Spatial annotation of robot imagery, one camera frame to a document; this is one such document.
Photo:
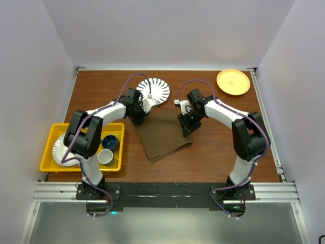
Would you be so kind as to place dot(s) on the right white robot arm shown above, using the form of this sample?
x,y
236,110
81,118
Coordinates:
x,y
251,141

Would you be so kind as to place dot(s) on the aluminium frame rail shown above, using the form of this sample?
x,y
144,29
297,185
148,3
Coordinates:
x,y
279,192

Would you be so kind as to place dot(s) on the orange plate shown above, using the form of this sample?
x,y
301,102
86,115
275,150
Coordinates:
x,y
233,82

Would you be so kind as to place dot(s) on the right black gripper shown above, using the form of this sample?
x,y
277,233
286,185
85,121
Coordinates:
x,y
187,127

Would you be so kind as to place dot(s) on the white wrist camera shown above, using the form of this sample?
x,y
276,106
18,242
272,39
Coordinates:
x,y
183,105
148,103

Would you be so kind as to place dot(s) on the yellow plastic bin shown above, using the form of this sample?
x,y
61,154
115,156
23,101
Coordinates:
x,y
48,163

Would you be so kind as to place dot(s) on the white paper plate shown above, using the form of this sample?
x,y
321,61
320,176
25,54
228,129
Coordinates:
x,y
59,150

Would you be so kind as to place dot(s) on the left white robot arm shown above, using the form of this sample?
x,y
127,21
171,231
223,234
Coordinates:
x,y
83,136

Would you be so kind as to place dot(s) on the dark blue mug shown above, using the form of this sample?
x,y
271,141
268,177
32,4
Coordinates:
x,y
111,142

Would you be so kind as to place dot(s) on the white blue striped plate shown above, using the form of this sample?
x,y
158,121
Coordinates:
x,y
154,88

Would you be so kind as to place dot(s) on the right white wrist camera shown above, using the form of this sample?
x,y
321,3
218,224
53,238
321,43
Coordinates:
x,y
183,105

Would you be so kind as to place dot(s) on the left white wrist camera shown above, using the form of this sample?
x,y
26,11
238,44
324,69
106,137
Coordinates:
x,y
148,103

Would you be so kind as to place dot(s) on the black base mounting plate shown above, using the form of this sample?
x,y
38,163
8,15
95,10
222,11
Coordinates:
x,y
213,204

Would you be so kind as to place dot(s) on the white grey mug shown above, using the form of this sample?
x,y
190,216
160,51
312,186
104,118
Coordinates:
x,y
105,157

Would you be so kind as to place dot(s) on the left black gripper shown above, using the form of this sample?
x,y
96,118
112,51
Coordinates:
x,y
139,121

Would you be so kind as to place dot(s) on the brown cloth napkin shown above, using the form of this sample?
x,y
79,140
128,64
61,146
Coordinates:
x,y
161,135

